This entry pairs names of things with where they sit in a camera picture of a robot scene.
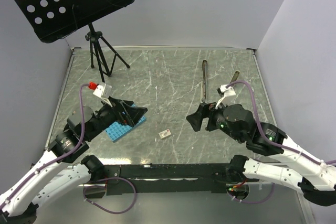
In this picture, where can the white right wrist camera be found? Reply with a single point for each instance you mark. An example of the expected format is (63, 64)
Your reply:
(227, 95)

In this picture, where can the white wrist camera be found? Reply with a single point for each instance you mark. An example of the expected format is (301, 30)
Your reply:
(227, 95)
(102, 91)

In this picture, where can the black perforated music stand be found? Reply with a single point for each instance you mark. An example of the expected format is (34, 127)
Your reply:
(56, 19)

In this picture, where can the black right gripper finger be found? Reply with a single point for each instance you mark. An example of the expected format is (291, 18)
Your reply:
(196, 126)
(196, 117)

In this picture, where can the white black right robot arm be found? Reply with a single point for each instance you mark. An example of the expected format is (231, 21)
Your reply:
(300, 170)

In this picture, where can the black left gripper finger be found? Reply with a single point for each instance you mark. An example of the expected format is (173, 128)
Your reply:
(119, 103)
(133, 114)

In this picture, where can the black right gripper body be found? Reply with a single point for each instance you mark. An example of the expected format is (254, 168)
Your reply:
(216, 119)

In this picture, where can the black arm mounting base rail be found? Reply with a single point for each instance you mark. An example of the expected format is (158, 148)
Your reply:
(168, 178)

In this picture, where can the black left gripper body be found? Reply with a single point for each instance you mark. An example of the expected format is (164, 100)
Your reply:
(109, 115)

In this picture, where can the pale green small stapler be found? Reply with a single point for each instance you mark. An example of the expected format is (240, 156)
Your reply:
(235, 76)

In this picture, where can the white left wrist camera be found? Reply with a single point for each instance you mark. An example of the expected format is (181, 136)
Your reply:
(102, 91)

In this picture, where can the blue studded building plate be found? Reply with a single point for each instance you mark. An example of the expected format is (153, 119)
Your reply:
(117, 131)

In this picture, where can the beige black large stapler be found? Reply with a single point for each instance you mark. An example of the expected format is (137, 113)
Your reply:
(204, 81)

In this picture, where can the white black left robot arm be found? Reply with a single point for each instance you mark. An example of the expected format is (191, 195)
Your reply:
(39, 186)

